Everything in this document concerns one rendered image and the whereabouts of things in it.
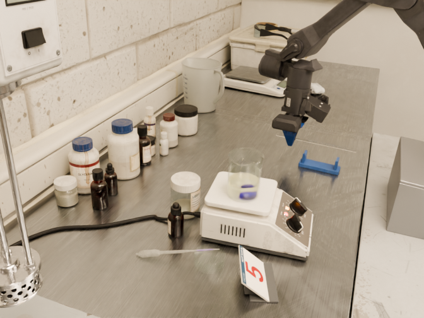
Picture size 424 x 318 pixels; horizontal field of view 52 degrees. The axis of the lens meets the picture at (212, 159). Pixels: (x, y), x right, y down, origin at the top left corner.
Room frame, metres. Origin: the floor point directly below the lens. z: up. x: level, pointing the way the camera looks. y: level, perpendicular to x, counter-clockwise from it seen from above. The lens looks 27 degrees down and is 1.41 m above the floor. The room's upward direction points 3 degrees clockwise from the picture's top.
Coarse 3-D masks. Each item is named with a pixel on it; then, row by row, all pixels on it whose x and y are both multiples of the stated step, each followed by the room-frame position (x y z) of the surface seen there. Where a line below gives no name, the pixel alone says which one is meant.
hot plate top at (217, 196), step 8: (216, 176) 0.75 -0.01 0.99; (224, 176) 0.75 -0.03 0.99; (216, 184) 0.71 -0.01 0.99; (224, 184) 0.72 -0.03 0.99; (264, 184) 0.72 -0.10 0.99; (272, 184) 0.72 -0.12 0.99; (208, 192) 0.68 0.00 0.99; (216, 192) 0.68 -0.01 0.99; (224, 192) 0.69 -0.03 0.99; (264, 192) 0.69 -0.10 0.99; (272, 192) 0.69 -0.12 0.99; (208, 200) 0.66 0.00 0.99; (216, 200) 0.66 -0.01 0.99; (224, 200) 0.66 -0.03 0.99; (232, 200) 0.66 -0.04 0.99; (256, 200) 0.67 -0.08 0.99; (264, 200) 0.67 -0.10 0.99; (272, 200) 0.67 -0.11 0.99; (224, 208) 0.65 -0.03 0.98; (232, 208) 0.64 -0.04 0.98; (240, 208) 0.64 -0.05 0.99; (248, 208) 0.64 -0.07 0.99; (256, 208) 0.64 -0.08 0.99; (264, 208) 0.64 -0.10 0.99
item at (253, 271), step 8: (248, 256) 0.58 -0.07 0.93; (248, 264) 0.56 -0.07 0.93; (256, 264) 0.58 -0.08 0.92; (248, 272) 0.54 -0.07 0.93; (256, 272) 0.55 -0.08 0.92; (248, 280) 0.52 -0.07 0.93; (256, 280) 0.53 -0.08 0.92; (256, 288) 0.51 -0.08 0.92; (264, 288) 0.53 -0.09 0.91; (264, 296) 0.51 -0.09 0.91
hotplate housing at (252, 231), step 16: (208, 208) 0.66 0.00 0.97; (272, 208) 0.67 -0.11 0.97; (208, 224) 0.65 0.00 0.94; (224, 224) 0.64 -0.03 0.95; (240, 224) 0.63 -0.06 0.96; (256, 224) 0.63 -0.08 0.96; (272, 224) 0.62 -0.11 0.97; (208, 240) 0.65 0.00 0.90; (224, 240) 0.64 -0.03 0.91; (240, 240) 0.63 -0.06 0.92; (256, 240) 0.63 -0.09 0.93; (272, 240) 0.62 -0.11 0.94; (288, 240) 0.61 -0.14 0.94; (288, 256) 0.61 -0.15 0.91; (304, 256) 0.60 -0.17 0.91
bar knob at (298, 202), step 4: (296, 200) 0.70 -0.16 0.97; (292, 204) 0.70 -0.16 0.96; (296, 204) 0.70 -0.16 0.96; (300, 204) 0.70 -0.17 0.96; (292, 208) 0.69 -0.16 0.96; (296, 208) 0.70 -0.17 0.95; (300, 208) 0.69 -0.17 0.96; (304, 208) 0.69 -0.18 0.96; (296, 212) 0.69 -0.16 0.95; (300, 212) 0.69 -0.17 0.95; (304, 212) 0.69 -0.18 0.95
